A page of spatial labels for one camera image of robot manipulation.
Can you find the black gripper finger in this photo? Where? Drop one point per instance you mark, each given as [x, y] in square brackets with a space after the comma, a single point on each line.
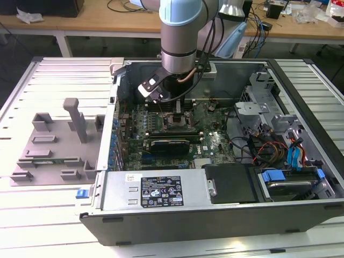
[179, 120]

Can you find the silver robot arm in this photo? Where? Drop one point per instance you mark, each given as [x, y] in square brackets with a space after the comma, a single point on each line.
[178, 40]

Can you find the CPU socket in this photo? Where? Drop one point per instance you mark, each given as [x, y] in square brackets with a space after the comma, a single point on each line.
[164, 124]

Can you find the black graphics card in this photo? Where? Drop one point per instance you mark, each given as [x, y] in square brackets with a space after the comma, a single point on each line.
[169, 146]

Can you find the round coin battery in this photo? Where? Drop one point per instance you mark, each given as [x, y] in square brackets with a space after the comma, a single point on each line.
[212, 108]

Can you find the green motherboard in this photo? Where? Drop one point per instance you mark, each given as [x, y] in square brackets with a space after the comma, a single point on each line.
[215, 145]

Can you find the black expansion slot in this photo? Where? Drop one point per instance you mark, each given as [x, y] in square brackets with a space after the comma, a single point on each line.
[164, 164]

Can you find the silver chipset heatsink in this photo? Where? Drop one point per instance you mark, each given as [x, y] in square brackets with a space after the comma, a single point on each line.
[203, 163]

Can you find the grey case latch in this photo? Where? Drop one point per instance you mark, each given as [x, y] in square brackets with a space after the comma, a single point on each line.
[117, 64]

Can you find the silver metal drive cage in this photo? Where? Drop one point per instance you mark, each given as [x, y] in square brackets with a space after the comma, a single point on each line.
[248, 108]

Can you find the black rating label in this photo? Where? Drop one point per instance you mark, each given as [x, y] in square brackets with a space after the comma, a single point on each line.
[162, 191]

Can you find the black plastic shroud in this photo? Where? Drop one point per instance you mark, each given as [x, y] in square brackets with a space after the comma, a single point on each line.
[231, 182]

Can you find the silver power supply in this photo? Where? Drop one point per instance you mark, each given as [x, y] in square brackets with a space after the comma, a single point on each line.
[118, 188]

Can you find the black computer tower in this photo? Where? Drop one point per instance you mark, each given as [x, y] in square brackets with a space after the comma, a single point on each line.
[248, 16]

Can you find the black open PC case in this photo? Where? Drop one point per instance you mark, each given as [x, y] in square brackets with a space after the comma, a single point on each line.
[188, 225]

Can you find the black power adapter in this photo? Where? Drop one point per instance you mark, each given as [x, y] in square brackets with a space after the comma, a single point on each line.
[267, 25]

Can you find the small blue clip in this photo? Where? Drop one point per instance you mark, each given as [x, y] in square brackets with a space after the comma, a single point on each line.
[82, 194]

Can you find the grey parts rack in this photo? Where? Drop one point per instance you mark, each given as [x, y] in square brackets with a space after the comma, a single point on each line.
[59, 150]

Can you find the small black box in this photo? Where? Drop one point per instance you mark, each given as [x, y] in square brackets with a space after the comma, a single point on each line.
[275, 11]

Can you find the green RAM stick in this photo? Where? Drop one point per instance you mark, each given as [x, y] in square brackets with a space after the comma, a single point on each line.
[57, 160]

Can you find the hard disk in blue carrier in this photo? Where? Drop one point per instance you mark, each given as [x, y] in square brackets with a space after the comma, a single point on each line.
[290, 188]

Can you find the clear plastic bags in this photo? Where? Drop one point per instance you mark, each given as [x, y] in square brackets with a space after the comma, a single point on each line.
[306, 13]

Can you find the crumpled white plastic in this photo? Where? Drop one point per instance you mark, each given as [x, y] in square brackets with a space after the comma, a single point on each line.
[28, 16]

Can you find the red white bag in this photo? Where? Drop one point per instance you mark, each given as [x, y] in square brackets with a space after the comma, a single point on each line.
[336, 8]

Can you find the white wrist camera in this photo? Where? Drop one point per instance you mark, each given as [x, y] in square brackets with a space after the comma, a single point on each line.
[149, 86]

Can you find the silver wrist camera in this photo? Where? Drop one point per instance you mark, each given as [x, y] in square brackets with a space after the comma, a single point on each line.
[211, 72]

